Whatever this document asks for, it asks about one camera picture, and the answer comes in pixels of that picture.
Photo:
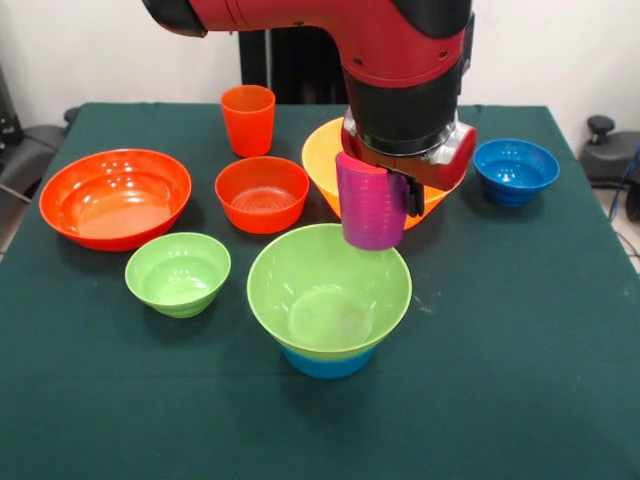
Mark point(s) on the black equipment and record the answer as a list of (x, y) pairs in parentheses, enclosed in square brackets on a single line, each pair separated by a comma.
[(7, 115)]

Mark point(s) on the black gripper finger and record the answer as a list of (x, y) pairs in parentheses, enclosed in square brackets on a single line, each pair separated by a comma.
[(415, 197)]

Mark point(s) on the dark green table cloth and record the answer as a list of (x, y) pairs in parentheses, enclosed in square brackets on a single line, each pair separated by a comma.
[(200, 425)]

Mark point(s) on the red plastic cup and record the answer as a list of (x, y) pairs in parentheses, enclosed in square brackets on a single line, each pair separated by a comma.
[(248, 125)]

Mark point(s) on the black chair base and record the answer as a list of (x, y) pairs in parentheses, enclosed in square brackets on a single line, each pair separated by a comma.
[(607, 155)]

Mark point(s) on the purple plastic cup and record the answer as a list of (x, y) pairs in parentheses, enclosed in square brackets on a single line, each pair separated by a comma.
[(372, 210)]

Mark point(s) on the light blue plastic bowl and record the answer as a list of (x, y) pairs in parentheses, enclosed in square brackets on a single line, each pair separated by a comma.
[(327, 365)]

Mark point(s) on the dark blue plastic bowl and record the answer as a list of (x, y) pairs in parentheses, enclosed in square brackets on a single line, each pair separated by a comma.
[(517, 172)]

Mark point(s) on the large red plastic bowl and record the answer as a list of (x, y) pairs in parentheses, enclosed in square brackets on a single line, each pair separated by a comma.
[(115, 205)]

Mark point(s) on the small green plastic bowl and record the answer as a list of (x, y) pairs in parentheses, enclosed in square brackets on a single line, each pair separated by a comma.
[(177, 277)]

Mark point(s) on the large orange plastic bowl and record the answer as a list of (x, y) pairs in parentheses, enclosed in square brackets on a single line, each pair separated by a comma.
[(322, 160)]

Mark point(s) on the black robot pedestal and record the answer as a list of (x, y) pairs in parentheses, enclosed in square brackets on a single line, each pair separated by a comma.
[(295, 70)]

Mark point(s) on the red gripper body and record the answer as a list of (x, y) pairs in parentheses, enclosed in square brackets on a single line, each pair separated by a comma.
[(450, 165)]

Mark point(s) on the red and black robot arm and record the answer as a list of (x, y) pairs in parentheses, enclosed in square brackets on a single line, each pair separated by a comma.
[(400, 60)]

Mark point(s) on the small red plastic bowl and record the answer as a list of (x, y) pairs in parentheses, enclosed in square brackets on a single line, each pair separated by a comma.
[(262, 200)]

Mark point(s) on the large green plastic bowl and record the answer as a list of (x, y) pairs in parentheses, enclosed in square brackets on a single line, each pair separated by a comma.
[(325, 300)]

